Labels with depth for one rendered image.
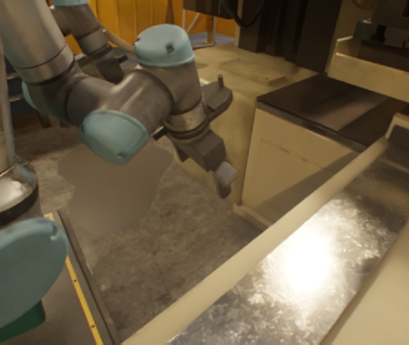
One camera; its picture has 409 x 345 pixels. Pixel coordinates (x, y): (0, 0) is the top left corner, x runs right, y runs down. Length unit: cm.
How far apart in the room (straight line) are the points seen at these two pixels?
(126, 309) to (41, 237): 105
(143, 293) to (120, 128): 104
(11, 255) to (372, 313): 47
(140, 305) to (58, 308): 42
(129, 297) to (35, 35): 109
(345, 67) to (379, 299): 61
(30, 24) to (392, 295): 62
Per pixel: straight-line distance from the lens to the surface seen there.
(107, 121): 39
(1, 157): 29
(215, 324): 45
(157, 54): 43
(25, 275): 33
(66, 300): 101
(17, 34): 44
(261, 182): 152
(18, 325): 55
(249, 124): 147
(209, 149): 53
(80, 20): 90
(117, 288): 139
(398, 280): 63
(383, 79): 93
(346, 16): 184
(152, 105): 41
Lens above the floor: 113
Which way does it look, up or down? 35 degrees down
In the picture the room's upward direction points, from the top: 4 degrees clockwise
